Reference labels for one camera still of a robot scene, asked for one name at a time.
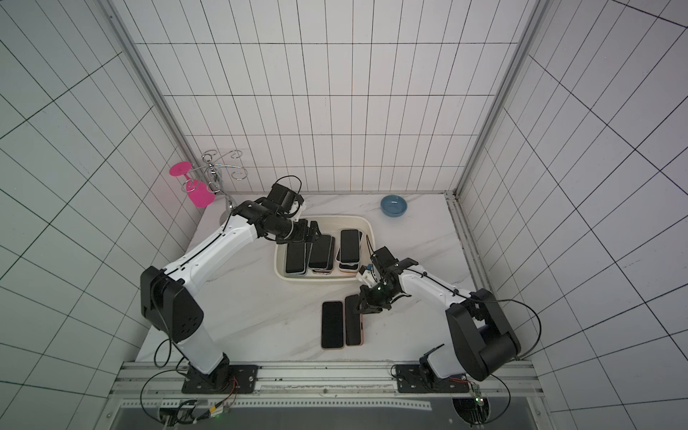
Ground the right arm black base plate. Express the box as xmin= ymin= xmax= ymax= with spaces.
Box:
xmin=390 ymin=364 xmax=471 ymax=394

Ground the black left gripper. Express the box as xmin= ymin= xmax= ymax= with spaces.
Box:
xmin=267 ymin=213 xmax=323 ymax=245

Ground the white plastic storage box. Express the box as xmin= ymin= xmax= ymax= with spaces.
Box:
xmin=273 ymin=215 xmax=376 ymax=284

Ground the pink plastic wine glass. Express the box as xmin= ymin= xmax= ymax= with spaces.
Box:
xmin=168 ymin=161 xmax=215 ymax=209

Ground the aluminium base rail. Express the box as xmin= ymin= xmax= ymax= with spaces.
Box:
xmin=106 ymin=361 xmax=544 ymax=417

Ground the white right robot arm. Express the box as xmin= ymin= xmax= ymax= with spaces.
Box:
xmin=357 ymin=247 xmax=521 ymax=381

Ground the blue ceramic bowl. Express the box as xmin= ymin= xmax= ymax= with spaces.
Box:
xmin=380 ymin=195 xmax=408 ymax=218

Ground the phone with pink case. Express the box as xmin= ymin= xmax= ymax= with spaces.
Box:
xmin=344 ymin=295 xmax=363 ymax=346

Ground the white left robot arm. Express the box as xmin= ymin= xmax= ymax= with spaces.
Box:
xmin=140 ymin=183 xmax=321 ymax=376

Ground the chrome wine glass rack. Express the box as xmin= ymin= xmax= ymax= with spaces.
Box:
xmin=192 ymin=150 xmax=248 ymax=224

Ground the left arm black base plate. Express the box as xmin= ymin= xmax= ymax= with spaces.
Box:
xmin=181 ymin=364 xmax=258 ymax=395

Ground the stack phone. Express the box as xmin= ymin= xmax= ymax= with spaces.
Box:
xmin=285 ymin=243 xmax=308 ymax=276
xmin=339 ymin=229 xmax=361 ymax=264
xmin=308 ymin=235 xmax=335 ymax=272

